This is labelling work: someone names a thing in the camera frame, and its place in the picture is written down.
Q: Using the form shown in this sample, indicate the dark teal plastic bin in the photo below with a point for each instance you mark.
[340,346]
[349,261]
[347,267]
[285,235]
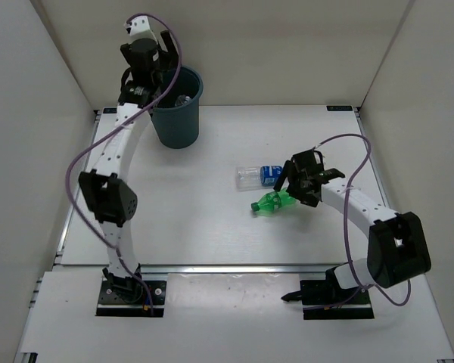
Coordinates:
[178,127]

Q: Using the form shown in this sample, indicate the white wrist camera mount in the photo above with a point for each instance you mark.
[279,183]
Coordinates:
[319,151]
[139,28]

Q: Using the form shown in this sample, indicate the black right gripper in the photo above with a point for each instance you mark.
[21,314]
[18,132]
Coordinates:
[291,169]

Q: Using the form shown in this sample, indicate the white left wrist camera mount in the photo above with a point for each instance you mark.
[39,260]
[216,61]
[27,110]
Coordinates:
[139,28]

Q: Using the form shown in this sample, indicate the aluminium front table rail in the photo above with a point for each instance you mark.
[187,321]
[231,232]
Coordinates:
[234,269]

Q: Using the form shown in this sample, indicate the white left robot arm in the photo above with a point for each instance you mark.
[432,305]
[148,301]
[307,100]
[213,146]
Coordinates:
[105,187]

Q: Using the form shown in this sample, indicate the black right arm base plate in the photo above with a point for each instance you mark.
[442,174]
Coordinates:
[321,301]

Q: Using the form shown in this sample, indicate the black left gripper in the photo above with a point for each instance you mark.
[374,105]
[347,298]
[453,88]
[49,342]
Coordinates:
[172,58]

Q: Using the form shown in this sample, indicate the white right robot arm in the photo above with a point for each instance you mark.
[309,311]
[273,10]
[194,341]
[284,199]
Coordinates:
[397,248]

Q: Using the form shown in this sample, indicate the clear bottle green label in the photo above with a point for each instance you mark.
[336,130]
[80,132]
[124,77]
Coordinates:
[182,100]

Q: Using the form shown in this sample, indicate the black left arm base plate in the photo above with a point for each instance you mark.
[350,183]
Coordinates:
[115,303]

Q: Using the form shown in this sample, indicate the clear bottle blue label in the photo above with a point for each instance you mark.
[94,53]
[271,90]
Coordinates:
[257,177]

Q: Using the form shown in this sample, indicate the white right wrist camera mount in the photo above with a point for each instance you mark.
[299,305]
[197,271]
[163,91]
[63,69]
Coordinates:
[319,151]

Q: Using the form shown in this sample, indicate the green plastic soda bottle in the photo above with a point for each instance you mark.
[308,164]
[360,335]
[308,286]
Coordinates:
[270,203]

